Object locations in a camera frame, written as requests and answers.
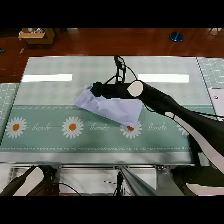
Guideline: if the white board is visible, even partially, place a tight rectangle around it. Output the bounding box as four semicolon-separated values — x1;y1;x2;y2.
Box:
209;87;224;118

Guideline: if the light blue shirt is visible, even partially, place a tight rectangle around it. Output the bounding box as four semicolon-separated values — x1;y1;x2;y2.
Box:
74;84;145;127

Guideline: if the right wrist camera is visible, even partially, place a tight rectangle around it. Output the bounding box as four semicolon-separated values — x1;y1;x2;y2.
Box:
113;55;129;84

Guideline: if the silver frame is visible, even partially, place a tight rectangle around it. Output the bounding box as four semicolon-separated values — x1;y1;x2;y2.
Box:
0;162;214;197

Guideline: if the blue round object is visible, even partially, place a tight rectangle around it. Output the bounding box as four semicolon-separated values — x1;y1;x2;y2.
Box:
169;31;184;43

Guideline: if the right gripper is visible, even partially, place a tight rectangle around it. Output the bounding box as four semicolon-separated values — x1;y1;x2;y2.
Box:
91;81;116;100

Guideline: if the wooden box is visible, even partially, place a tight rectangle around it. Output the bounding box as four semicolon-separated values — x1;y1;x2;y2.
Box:
17;27;56;46

